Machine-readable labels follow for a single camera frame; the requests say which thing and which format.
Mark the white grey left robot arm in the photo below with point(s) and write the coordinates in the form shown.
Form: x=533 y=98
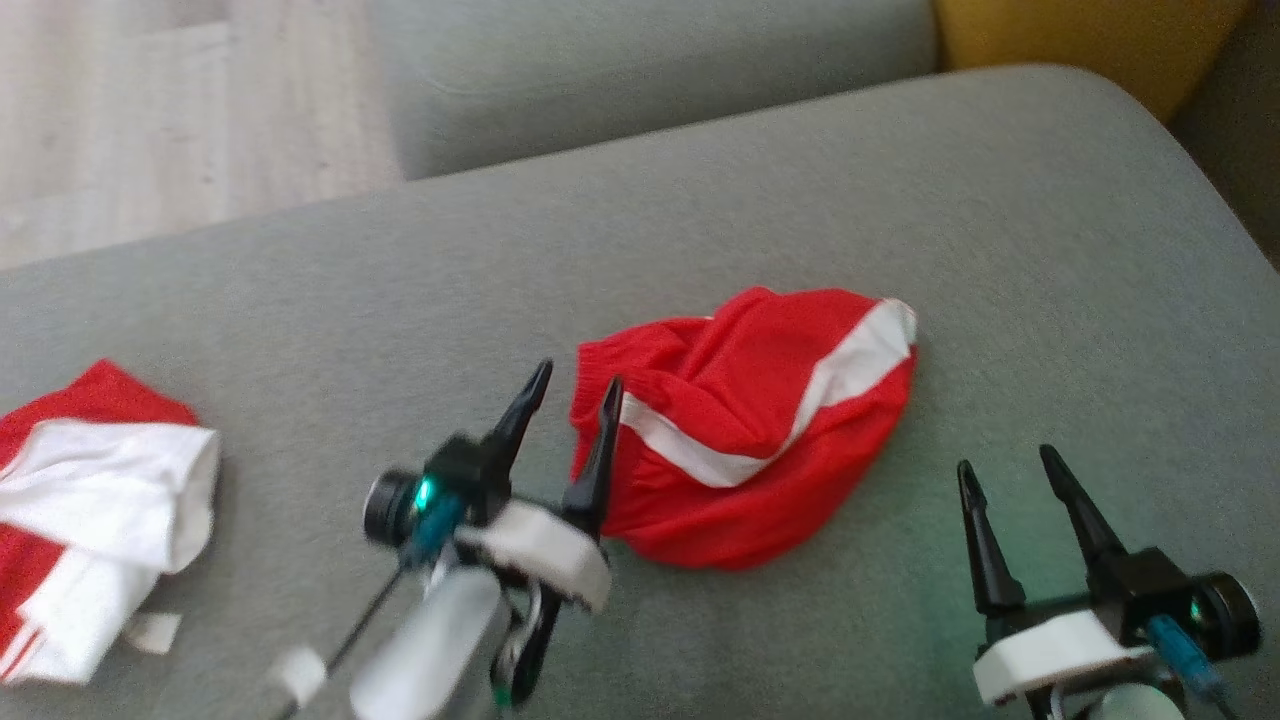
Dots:
x=430 y=650

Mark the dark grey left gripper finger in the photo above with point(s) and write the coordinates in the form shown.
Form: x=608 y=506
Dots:
x=597 y=460
x=515 y=425

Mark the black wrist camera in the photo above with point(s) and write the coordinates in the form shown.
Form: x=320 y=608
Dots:
x=1225 y=612
x=392 y=508

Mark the red shorts with white stripe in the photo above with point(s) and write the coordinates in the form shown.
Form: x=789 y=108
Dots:
x=760 y=400

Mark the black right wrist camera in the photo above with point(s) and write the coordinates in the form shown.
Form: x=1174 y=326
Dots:
x=1225 y=612

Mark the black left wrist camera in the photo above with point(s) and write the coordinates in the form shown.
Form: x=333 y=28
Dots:
x=392 y=508

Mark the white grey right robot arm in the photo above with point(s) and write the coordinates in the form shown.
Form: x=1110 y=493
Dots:
x=1135 y=705

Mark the red and white jersey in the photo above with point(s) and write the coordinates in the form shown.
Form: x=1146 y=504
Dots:
x=100 y=480

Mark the large yellow sofa backrest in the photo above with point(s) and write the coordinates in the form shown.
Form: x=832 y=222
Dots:
x=1080 y=40

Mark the large grey sofa seat cushion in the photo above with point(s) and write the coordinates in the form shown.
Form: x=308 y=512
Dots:
x=400 y=300

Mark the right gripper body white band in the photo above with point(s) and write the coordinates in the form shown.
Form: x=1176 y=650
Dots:
x=1060 y=645

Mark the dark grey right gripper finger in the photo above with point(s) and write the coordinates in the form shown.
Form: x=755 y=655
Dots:
x=1085 y=520
x=985 y=550

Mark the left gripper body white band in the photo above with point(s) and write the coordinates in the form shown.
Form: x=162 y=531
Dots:
x=545 y=550

